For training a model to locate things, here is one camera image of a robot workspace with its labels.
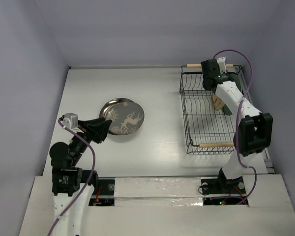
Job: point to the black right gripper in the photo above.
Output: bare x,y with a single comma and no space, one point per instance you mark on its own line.
209,68

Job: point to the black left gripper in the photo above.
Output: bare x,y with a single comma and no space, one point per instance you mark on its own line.
95,129

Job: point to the teal green ridged plate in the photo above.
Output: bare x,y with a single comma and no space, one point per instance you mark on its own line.
232,93

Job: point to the grey reindeer snowflake plate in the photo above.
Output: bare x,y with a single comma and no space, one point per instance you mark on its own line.
126,116

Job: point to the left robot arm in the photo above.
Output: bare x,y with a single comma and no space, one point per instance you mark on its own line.
73,188

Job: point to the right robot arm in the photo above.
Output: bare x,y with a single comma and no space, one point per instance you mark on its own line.
253,128

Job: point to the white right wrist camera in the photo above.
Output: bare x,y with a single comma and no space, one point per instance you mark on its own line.
222,64

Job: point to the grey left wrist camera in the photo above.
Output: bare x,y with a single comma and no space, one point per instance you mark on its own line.
70,120

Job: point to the black wire dish rack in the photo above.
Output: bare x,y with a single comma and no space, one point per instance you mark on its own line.
207,130

